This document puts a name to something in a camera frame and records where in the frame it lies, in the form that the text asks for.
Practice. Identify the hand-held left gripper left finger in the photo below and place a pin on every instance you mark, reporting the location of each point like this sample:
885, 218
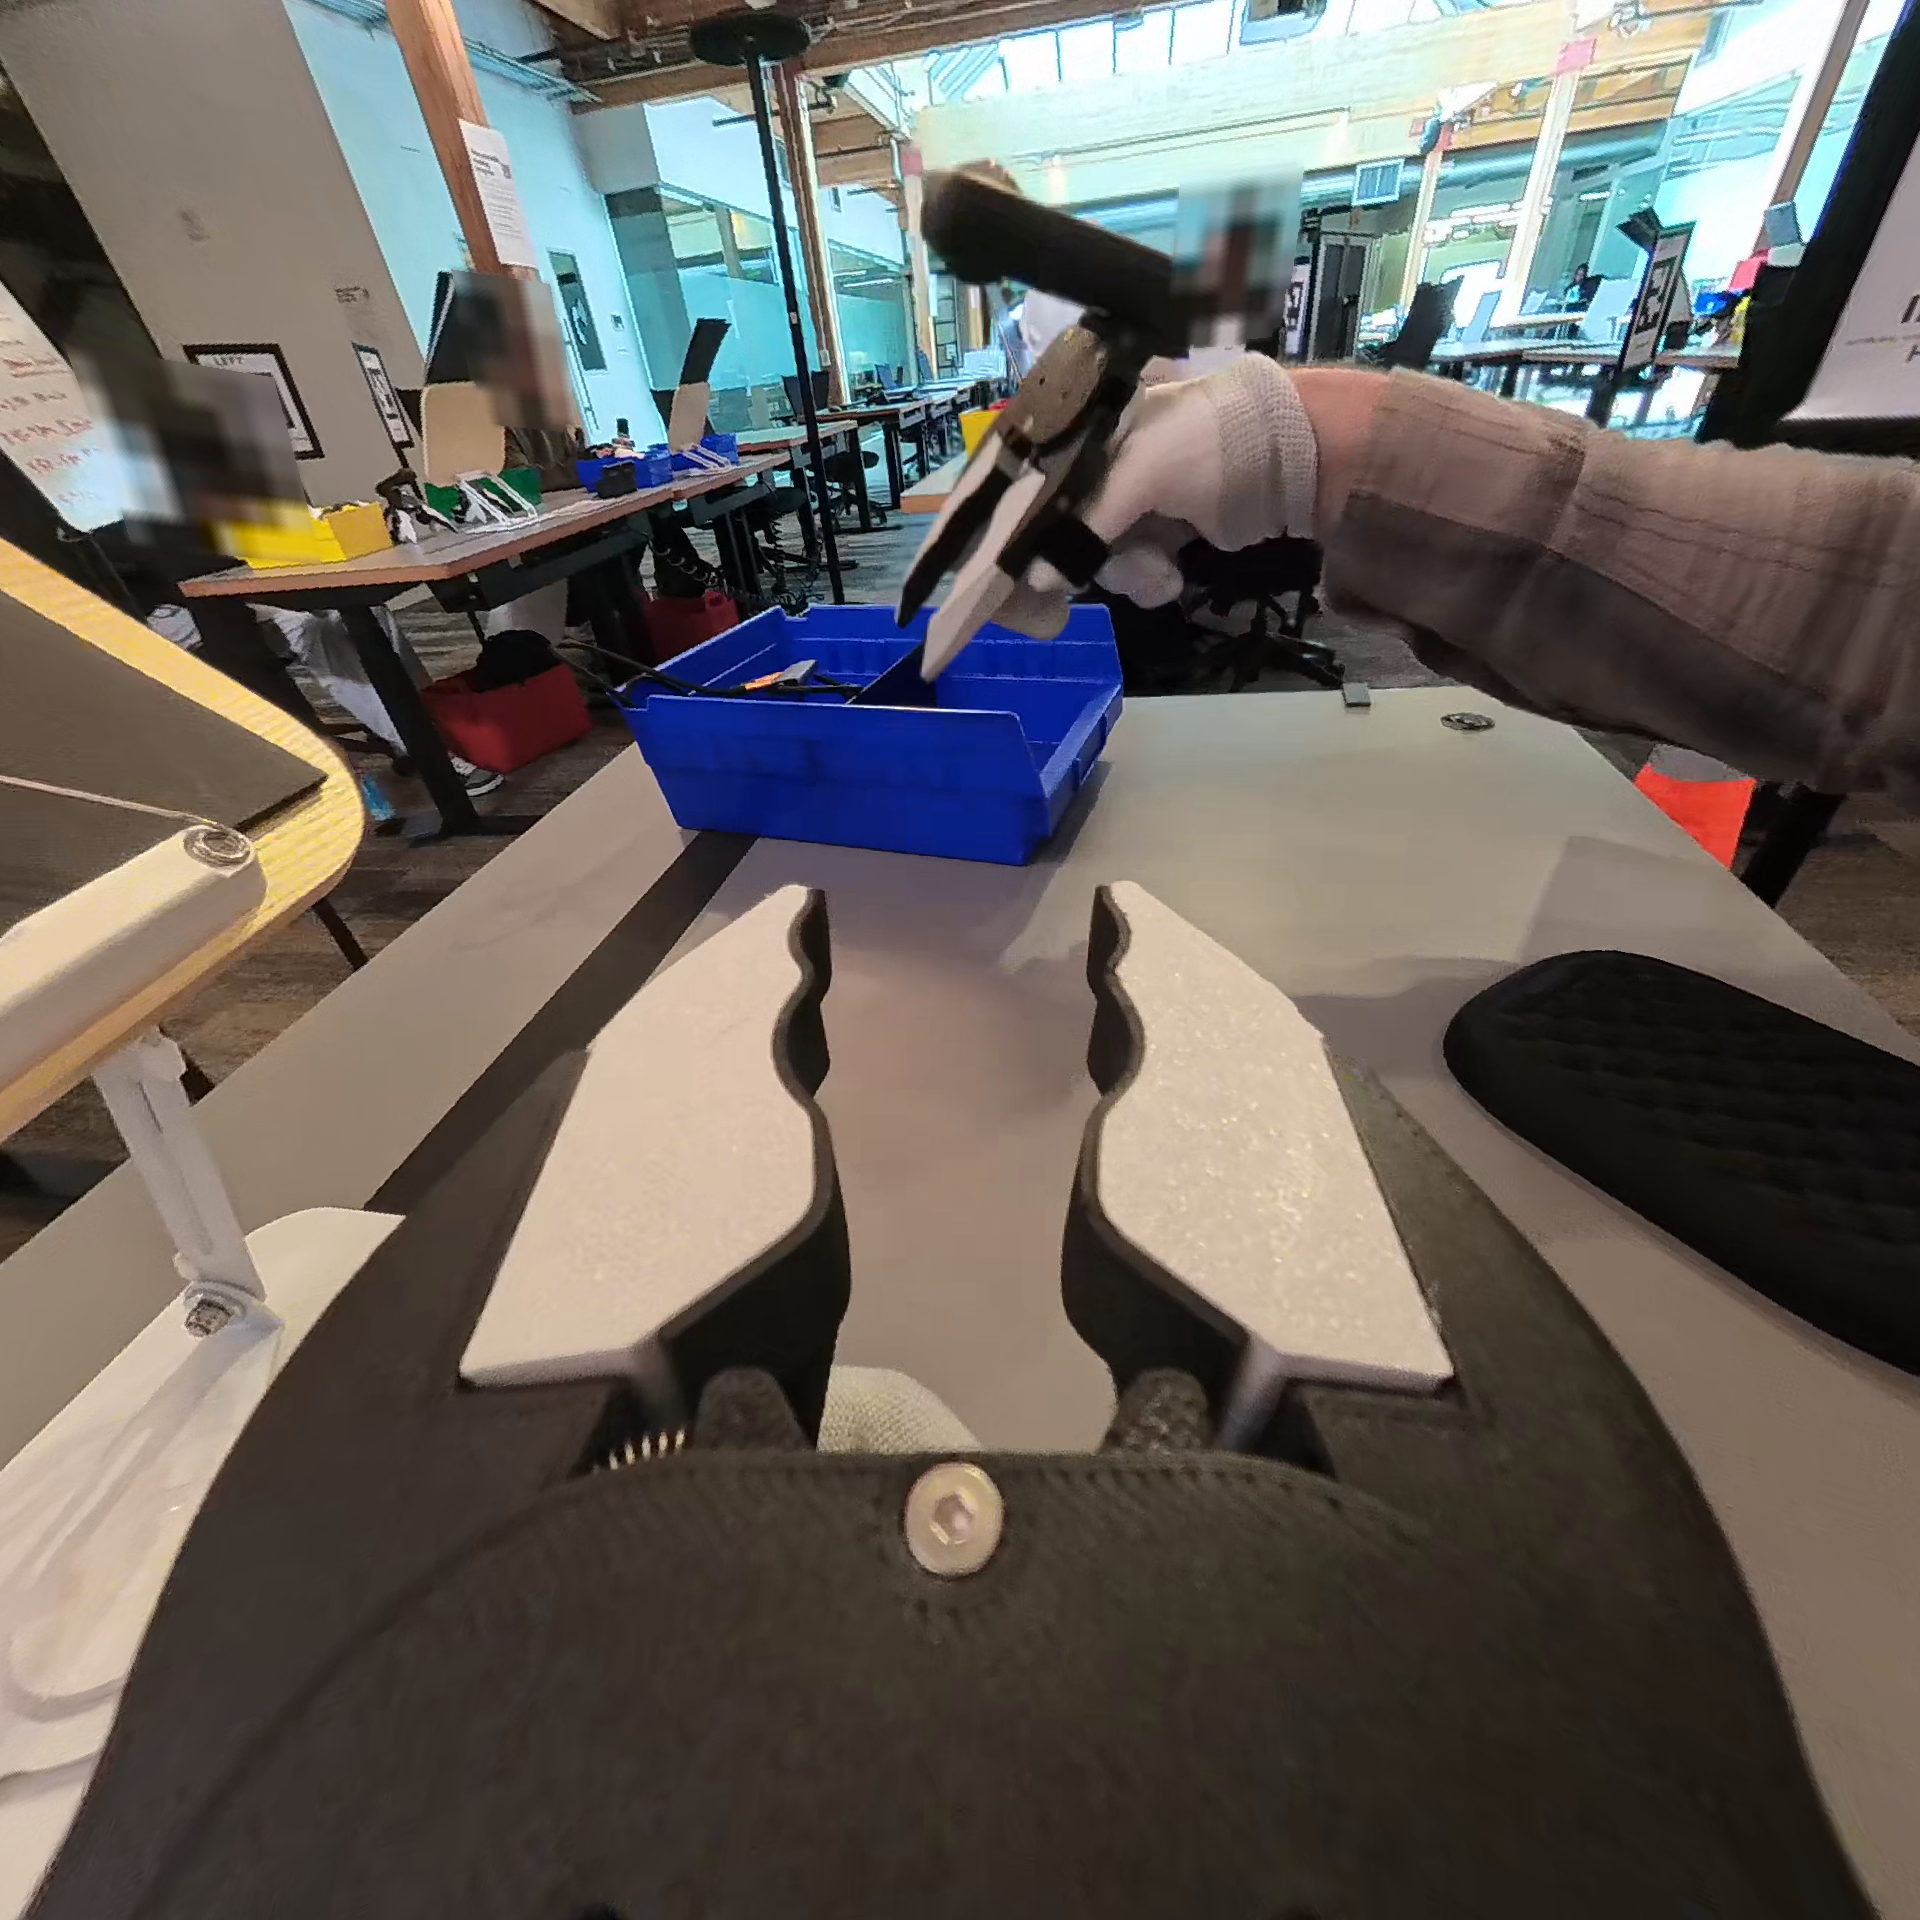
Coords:
661, 1171

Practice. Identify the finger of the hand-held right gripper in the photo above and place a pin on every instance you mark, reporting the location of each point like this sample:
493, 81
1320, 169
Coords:
977, 496
986, 602

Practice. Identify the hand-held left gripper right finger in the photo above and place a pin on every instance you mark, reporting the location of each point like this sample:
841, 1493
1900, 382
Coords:
1261, 1171

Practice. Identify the blue plastic bin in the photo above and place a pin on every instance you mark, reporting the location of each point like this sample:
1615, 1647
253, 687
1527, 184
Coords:
871, 751

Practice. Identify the person's right hand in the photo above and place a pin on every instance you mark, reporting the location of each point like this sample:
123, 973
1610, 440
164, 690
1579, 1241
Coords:
1201, 465

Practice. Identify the black round-base pole stand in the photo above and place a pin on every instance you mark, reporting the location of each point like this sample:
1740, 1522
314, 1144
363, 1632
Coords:
765, 240

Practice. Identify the red storage crate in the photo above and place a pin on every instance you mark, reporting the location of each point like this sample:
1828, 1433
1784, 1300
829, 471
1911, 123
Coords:
692, 623
513, 714

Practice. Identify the small blue desk bin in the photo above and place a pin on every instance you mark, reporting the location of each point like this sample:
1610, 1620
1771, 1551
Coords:
631, 465

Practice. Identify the dark cloth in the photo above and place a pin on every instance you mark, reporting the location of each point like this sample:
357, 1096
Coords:
1726, 1140

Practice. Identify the green box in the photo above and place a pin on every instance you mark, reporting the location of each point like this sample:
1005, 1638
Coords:
497, 490

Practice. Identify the background office desk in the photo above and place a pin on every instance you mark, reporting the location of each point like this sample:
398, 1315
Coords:
453, 534

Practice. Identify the orange traffic cone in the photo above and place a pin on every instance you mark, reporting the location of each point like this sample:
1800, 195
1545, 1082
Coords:
1695, 805

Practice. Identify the wooden beam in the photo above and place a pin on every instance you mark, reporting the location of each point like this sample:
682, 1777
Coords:
453, 120

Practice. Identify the black framed marker sign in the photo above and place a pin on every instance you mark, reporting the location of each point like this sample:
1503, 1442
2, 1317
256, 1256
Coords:
1847, 211

